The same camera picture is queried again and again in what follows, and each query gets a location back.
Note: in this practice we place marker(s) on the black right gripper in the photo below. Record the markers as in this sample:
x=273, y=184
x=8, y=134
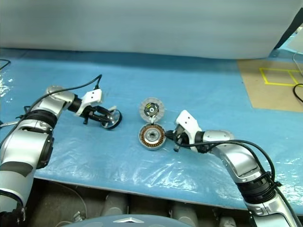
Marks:
x=181, y=137

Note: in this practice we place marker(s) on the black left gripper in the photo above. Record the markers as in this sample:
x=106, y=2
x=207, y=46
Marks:
x=91, y=113

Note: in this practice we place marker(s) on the silver black motor rotor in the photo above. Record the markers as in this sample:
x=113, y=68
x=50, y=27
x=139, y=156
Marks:
x=116, y=120

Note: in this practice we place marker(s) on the copper wound stator disc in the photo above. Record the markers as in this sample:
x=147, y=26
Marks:
x=151, y=138

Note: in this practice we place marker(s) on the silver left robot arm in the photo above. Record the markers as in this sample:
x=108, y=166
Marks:
x=28, y=146

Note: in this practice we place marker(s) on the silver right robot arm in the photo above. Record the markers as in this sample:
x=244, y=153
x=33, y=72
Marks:
x=241, y=160

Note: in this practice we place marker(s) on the white fan rotor disc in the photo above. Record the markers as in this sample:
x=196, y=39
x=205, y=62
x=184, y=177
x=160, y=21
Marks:
x=151, y=110

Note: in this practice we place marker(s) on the blue plastic table sheet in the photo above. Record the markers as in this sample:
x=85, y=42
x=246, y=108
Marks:
x=151, y=170

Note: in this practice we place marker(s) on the grey rounded shape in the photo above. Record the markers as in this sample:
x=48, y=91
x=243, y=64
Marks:
x=117, y=204
x=184, y=214
x=227, y=222

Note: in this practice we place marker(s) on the grey robot torso with chevron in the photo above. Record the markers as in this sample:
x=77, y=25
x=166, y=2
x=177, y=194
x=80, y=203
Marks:
x=127, y=221

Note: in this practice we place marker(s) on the thin metal rod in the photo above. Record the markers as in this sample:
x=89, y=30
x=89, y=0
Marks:
x=9, y=124

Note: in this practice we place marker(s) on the white foam backdrop sheet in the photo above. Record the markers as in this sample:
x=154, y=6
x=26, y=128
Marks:
x=142, y=23

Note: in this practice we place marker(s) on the brown cardboard sheet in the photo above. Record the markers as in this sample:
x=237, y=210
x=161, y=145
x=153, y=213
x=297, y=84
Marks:
x=270, y=97

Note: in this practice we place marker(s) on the white board panel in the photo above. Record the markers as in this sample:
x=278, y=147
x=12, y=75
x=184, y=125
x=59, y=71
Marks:
x=297, y=41

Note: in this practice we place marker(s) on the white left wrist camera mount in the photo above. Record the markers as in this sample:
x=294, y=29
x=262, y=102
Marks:
x=92, y=96

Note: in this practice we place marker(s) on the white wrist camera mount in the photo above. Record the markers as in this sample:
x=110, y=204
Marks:
x=92, y=96
x=188, y=121

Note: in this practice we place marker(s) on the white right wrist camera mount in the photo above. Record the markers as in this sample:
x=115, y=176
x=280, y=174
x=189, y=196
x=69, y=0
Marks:
x=188, y=121

